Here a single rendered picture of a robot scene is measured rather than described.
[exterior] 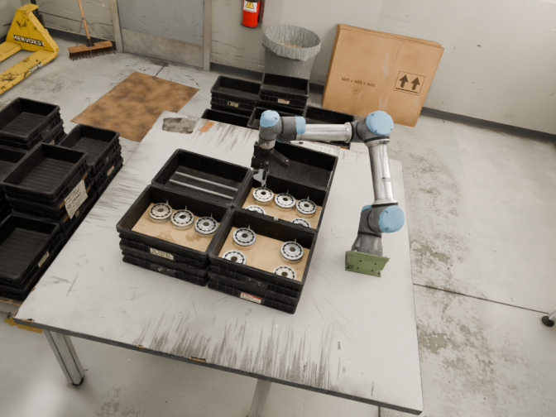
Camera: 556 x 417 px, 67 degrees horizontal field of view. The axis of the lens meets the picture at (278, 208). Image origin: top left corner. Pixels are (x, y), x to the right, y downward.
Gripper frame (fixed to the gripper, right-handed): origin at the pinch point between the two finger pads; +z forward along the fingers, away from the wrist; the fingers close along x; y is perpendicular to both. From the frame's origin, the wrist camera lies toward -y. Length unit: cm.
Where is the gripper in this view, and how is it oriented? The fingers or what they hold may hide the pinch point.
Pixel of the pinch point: (265, 180)
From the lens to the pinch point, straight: 195.9
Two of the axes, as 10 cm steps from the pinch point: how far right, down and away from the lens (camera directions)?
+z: -1.4, 7.2, 6.8
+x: -1.8, 6.6, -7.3
